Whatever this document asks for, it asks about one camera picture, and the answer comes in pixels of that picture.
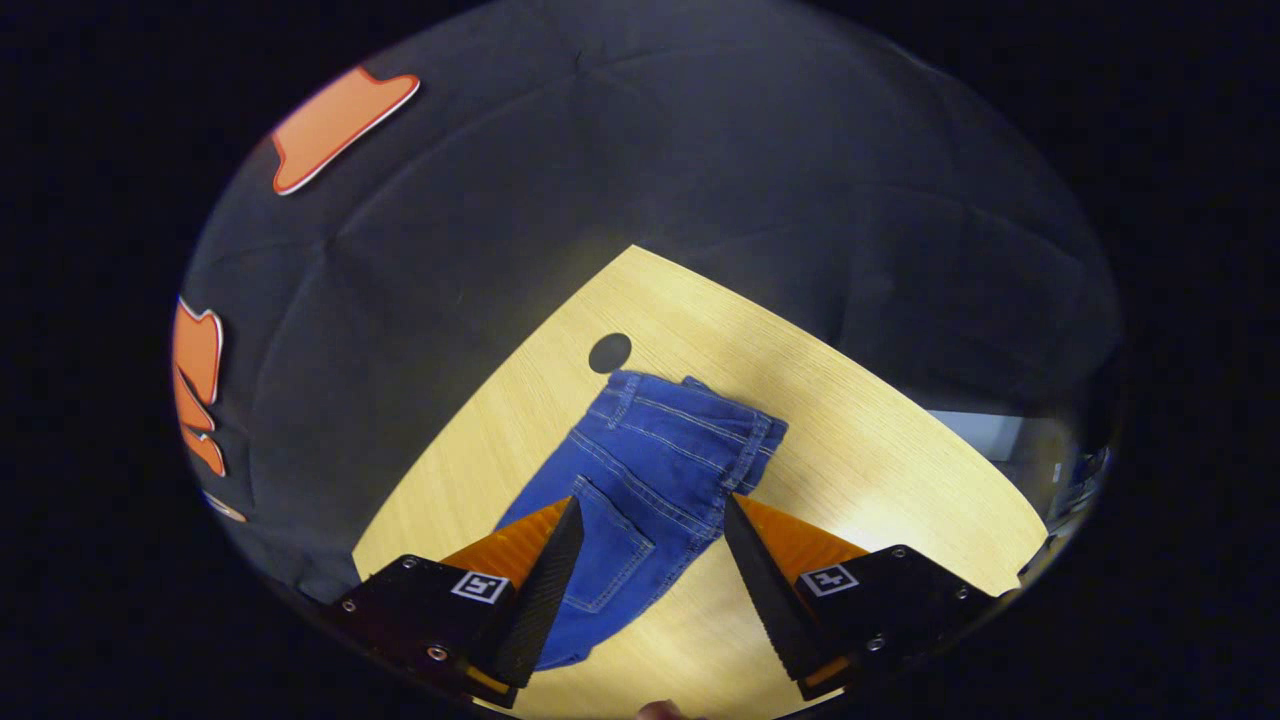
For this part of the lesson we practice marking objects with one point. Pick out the grey side table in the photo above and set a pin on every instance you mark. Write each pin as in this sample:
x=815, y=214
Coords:
x=980, y=432

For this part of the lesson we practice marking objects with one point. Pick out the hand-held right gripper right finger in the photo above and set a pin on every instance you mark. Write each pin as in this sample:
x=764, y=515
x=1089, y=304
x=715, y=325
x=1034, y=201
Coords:
x=775, y=600

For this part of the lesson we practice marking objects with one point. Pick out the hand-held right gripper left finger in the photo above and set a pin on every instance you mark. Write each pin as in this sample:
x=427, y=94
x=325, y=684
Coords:
x=545, y=590

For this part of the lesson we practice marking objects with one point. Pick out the blue denim jeans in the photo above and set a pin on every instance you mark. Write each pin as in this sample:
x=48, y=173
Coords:
x=650, y=470

